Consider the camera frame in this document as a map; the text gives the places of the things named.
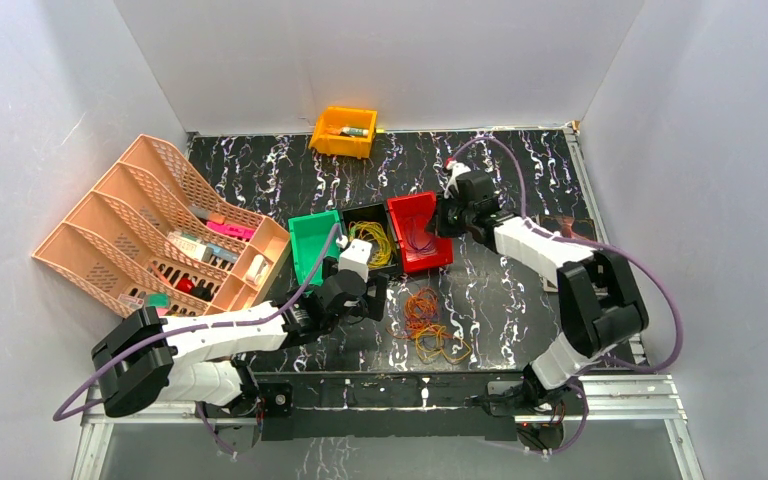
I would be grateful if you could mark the yellow plastic bin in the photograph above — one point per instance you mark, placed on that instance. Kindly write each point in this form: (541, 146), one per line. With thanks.
(326, 139)

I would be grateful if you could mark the dark book three days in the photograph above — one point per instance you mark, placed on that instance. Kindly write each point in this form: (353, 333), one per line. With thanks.
(568, 227)

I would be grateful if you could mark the green battery in bin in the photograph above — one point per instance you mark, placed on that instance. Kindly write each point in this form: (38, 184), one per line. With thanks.
(353, 131)

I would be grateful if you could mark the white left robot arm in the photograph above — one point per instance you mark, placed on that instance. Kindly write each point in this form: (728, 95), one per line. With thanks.
(149, 357)

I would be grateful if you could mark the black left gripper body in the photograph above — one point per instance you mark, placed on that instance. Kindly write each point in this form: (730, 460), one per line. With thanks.
(371, 291)

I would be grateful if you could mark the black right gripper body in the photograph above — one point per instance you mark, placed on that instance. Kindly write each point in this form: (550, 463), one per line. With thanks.
(452, 219)

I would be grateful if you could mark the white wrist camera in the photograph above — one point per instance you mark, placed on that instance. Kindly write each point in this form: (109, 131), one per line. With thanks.
(354, 256)
(455, 170)

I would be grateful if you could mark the red plastic bin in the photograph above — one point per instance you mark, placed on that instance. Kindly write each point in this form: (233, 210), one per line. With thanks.
(420, 250)

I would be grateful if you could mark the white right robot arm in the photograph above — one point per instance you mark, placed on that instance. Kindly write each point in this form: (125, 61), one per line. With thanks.
(599, 299)

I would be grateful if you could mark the pink plastic file organizer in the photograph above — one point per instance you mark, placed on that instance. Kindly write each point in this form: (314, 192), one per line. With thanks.
(113, 246)

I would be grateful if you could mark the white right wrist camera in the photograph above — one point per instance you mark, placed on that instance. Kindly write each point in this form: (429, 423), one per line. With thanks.
(455, 170)

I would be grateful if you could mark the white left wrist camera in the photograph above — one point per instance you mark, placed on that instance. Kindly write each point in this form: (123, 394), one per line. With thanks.
(354, 256)

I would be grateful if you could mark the white box in organizer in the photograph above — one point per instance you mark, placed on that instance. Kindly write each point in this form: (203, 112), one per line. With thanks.
(190, 246)

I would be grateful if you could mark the black plastic bin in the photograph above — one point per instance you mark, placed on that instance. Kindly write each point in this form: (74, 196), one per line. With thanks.
(372, 222)

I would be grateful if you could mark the green plastic bin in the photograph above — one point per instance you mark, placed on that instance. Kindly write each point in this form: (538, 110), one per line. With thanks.
(308, 235)

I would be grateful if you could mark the red black bottle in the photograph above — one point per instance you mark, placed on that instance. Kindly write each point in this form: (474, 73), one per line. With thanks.
(186, 285)

